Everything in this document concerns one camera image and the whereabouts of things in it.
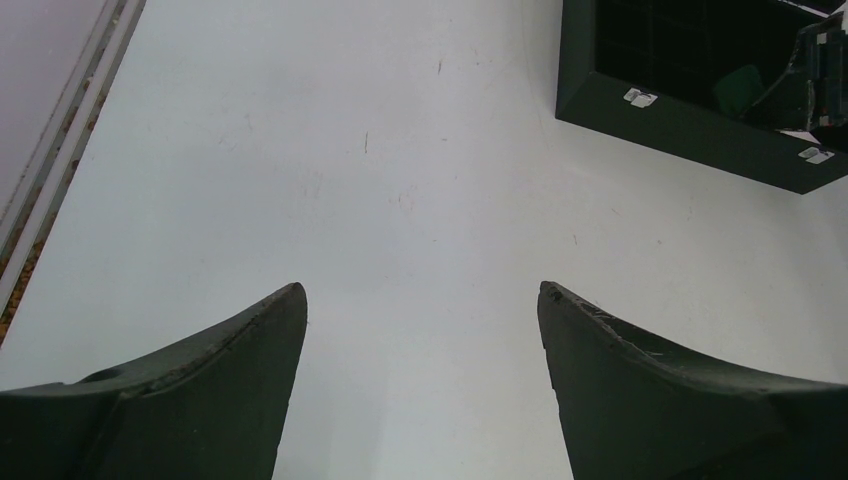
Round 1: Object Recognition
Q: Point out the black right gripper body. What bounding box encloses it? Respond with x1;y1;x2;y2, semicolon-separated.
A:
784;9;847;132

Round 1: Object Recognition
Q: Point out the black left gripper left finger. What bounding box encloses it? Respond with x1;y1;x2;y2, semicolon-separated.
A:
1;283;308;479

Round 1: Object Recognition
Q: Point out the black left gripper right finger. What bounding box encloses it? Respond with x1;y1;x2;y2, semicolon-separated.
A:
537;281;847;479

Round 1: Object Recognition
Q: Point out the green snowman sock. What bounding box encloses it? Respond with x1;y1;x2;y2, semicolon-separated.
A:
712;64;766;118

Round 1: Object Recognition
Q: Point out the left aluminium frame post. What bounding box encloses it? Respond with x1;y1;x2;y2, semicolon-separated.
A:
1;1;145;334

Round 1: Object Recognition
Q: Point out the black display case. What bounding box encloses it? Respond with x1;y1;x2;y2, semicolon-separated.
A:
555;1;847;194

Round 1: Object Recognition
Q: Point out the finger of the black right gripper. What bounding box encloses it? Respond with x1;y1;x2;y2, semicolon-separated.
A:
745;70;811;131

